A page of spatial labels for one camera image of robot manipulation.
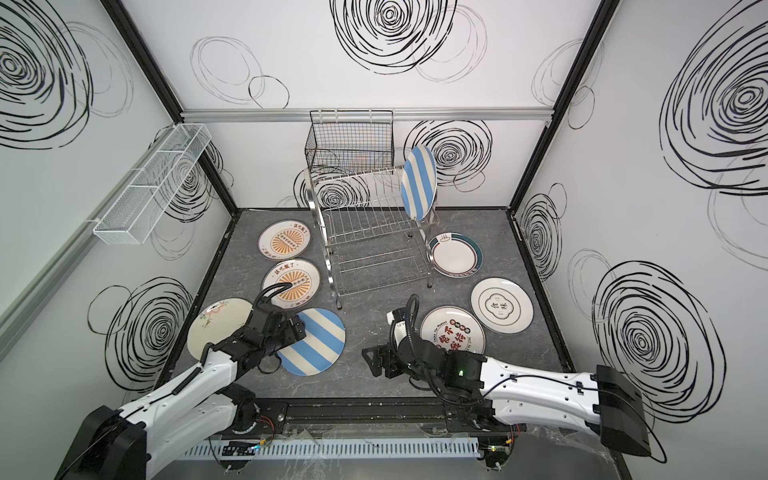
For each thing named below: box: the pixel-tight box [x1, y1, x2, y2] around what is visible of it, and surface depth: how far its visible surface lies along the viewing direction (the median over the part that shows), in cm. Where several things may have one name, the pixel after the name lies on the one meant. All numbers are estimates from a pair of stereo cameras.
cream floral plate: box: [187, 298, 253, 359], surface depth 92 cm
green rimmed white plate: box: [427, 232, 483, 279], surface depth 108 cm
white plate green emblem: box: [470, 277, 534, 335], surface depth 95 cm
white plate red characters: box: [420, 306, 486, 351], surface depth 90 cm
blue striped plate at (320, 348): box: [277, 308, 347, 377], surface depth 87 cm
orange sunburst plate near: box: [263, 259, 321, 310], surface depth 101 cm
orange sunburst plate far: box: [258, 219, 312, 261], surface depth 111 cm
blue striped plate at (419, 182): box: [401, 144, 438, 221], surface depth 80 cm
